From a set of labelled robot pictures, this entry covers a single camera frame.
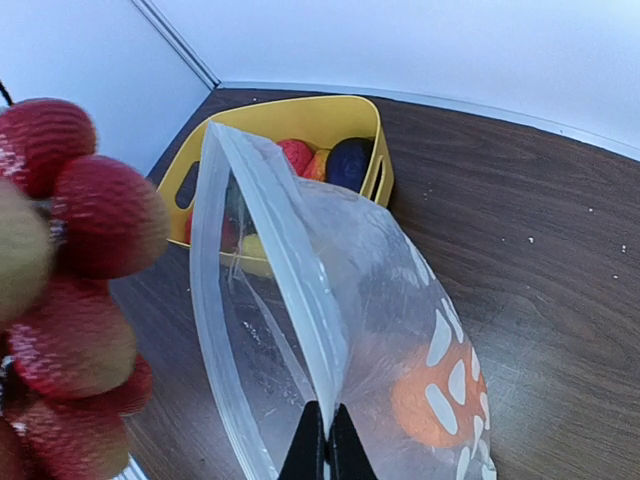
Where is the red orange toy mango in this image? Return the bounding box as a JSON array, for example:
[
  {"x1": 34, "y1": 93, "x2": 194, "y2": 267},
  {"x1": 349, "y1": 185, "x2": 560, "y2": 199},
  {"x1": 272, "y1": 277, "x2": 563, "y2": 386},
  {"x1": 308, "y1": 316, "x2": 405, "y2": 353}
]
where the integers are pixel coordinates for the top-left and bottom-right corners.
[{"x1": 302, "y1": 149, "x2": 330, "y2": 182}]

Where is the red lychee bunch toy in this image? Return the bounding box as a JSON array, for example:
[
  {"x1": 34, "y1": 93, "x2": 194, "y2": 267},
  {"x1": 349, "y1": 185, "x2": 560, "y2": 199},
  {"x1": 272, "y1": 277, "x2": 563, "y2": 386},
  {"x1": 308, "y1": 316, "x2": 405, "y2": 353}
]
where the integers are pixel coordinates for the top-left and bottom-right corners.
[{"x1": 1, "y1": 98, "x2": 169, "y2": 479}]

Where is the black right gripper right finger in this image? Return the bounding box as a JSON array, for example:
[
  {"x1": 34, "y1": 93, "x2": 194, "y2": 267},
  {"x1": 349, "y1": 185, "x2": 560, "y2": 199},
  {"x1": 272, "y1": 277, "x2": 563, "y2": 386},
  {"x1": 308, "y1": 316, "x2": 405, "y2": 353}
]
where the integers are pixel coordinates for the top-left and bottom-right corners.
[{"x1": 327, "y1": 404, "x2": 377, "y2": 480}]

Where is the purple toy eggplant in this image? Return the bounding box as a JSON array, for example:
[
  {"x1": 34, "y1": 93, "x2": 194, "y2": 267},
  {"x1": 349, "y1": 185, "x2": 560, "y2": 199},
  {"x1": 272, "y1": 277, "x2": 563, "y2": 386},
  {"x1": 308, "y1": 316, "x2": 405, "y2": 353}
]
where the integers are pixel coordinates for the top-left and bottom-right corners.
[{"x1": 326, "y1": 137, "x2": 374, "y2": 193}]

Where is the left aluminium corner post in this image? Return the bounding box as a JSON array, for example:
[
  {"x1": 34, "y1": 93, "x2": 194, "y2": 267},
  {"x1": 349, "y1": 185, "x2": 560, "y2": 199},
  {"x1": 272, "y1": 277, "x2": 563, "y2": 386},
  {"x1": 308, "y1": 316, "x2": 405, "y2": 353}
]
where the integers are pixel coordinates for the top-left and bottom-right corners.
[{"x1": 130, "y1": 0, "x2": 220, "y2": 91}]

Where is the yellow plastic basket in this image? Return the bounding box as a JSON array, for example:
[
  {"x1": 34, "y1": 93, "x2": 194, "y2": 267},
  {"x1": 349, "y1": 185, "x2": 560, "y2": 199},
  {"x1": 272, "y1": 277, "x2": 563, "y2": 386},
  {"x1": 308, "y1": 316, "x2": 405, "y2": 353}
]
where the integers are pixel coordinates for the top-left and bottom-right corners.
[{"x1": 158, "y1": 95, "x2": 394, "y2": 277}]

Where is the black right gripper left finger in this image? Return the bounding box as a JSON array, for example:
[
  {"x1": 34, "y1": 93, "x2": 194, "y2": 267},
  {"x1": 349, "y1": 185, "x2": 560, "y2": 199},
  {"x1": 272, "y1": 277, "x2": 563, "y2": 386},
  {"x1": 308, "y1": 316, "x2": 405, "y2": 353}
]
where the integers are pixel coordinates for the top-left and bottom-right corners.
[{"x1": 278, "y1": 401, "x2": 325, "y2": 480}]

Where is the orange toy fruit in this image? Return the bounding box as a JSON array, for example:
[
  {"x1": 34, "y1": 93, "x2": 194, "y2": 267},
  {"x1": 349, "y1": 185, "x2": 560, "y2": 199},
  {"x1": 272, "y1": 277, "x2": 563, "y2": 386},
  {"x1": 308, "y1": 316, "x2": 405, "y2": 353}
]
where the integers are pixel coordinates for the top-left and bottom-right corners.
[{"x1": 391, "y1": 341, "x2": 491, "y2": 449}]

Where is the clear polka dot zip bag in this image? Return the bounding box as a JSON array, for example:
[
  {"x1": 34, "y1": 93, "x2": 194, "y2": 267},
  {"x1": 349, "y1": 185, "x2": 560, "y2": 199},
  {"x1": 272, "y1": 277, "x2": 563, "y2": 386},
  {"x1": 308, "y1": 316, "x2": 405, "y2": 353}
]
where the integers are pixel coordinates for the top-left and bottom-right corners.
[{"x1": 190, "y1": 122, "x2": 498, "y2": 479}]

